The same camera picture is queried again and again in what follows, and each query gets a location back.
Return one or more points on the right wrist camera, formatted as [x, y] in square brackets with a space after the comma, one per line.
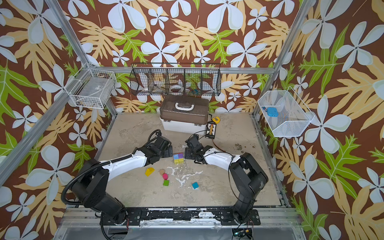
[193, 141]

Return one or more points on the yellow wedge block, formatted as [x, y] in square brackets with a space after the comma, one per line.
[149, 171]

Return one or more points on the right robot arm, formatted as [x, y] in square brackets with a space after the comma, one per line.
[248, 175]

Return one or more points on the white mesh basket right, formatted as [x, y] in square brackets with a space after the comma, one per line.
[294, 115]

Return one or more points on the blue object in basket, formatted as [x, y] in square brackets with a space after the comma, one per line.
[272, 112]

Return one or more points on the black battery holder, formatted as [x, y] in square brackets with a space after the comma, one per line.
[211, 130]

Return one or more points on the black wire basket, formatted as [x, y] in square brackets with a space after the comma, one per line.
[193, 80]

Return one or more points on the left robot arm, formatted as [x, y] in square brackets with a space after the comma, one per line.
[89, 187]

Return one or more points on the green cube block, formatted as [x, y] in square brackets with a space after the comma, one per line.
[166, 182]

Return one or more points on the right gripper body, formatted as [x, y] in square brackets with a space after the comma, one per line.
[190, 151]

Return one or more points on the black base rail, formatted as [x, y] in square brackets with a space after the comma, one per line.
[223, 216]

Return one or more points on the teal cube block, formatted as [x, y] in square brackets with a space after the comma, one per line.
[195, 185]

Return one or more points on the white wire basket left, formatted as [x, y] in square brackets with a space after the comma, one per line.
[92, 88]

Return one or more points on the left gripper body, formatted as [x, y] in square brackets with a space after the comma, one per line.
[167, 153]

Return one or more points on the brown lid storage box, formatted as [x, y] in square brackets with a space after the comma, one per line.
[184, 114]

